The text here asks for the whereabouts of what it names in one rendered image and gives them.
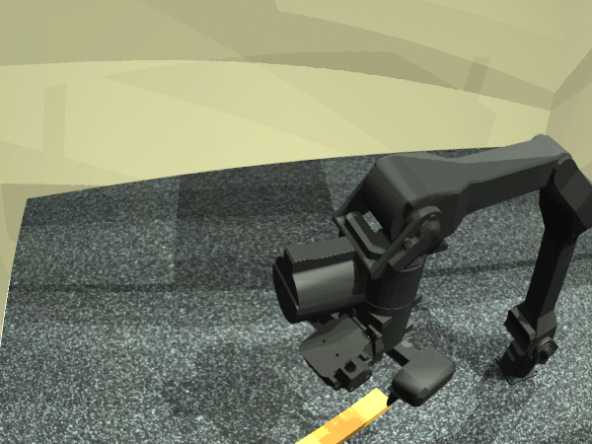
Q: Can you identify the orange bar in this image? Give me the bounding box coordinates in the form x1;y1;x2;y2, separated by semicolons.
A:
295;388;392;444

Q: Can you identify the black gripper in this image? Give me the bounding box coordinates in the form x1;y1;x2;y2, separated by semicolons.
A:
307;290;456;407

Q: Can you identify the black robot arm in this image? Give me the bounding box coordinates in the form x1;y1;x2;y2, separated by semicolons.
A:
272;133;592;393

